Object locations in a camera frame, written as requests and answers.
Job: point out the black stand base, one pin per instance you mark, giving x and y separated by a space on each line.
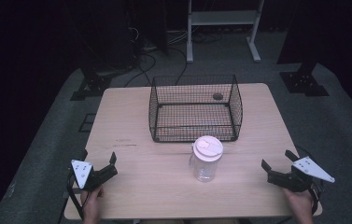
93 86
303 81

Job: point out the dark round disc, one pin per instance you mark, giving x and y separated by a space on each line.
218 96

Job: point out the black rectangular floor frame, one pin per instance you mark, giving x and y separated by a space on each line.
87 122

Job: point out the person's left hand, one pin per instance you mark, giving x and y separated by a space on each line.
91 203

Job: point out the person's right hand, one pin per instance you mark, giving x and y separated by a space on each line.
300 205

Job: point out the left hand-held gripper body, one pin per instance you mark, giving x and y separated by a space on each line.
82 173

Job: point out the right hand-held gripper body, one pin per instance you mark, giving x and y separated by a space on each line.
301 175

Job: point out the clear jar with white lid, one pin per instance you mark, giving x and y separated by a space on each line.
207 158

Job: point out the white metal stand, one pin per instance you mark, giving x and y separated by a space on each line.
223 18

